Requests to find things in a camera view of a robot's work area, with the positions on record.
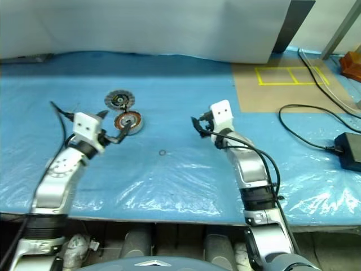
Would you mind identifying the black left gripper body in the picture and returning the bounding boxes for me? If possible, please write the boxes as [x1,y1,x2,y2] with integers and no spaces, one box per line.
[96,127,113,150]

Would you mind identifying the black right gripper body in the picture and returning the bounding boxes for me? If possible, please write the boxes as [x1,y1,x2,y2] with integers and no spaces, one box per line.
[199,110,215,134]

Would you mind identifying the motor stator with copper windings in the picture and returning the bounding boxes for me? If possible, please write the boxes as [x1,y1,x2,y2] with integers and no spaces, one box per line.
[113,111,145,136]

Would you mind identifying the dark metal gear wheel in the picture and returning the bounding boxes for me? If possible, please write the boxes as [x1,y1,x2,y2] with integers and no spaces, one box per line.
[104,89,137,111]

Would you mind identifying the blue plastic table cover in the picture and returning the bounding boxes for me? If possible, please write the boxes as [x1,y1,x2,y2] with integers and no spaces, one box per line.
[0,45,361,225]

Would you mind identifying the brown cardboard mat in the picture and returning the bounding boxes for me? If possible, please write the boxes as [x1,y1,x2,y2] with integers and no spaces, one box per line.
[231,52,361,114]

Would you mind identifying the white backdrop board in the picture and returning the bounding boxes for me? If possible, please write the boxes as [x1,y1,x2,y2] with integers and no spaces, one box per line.
[0,0,293,64]

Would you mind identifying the grey rounded cylinder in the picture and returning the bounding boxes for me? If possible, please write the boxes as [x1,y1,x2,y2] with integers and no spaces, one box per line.
[204,233,235,265]
[124,225,153,258]

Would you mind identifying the white shoe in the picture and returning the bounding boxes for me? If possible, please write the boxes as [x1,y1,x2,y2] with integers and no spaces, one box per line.
[63,233,93,269]

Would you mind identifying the grey robot torso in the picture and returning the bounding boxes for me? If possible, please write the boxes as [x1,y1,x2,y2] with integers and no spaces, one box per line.
[81,255,221,271]

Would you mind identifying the black power adapter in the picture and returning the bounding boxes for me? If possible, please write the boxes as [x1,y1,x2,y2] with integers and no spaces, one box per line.
[334,132,361,171]

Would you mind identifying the orange-brown wooden block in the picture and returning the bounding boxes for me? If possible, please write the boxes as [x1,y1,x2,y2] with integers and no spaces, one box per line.
[339,50,361,82]

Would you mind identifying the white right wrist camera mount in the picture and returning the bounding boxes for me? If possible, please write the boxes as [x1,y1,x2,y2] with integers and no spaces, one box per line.
[210,99,235,134]

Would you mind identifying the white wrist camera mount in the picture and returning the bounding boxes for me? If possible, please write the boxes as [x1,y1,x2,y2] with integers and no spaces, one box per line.
[72,112,107,155]
[210,99,235,134]

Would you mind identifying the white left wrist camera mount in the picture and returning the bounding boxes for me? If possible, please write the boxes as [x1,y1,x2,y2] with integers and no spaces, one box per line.
[72,112,107,155]

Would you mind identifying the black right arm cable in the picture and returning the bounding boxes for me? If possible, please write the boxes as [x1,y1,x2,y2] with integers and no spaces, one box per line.
[197,128,301,256]

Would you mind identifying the thick black power cable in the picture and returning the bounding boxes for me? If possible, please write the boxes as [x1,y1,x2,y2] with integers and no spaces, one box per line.
[278,104,361,153]

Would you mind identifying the thin black cable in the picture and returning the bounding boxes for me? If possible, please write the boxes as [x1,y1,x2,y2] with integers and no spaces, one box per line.
[297,48,361,119]

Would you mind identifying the black post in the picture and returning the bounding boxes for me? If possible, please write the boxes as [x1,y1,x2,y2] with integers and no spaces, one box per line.
[272,0,316,54]

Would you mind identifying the white cable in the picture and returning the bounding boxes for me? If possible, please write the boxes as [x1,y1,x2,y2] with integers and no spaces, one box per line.
[298,48,360,112]

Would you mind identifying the grey metal post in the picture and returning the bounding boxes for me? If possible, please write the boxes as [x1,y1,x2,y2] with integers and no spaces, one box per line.
[320,0,361,60]

